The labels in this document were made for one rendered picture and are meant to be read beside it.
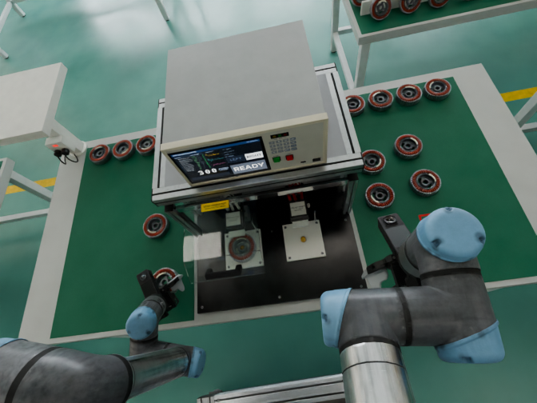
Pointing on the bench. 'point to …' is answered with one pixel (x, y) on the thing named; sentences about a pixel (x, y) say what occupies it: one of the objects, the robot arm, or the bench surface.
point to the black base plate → (343, 253)
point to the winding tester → (246, 98)
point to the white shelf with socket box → (36, 110)
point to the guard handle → (223, 273)
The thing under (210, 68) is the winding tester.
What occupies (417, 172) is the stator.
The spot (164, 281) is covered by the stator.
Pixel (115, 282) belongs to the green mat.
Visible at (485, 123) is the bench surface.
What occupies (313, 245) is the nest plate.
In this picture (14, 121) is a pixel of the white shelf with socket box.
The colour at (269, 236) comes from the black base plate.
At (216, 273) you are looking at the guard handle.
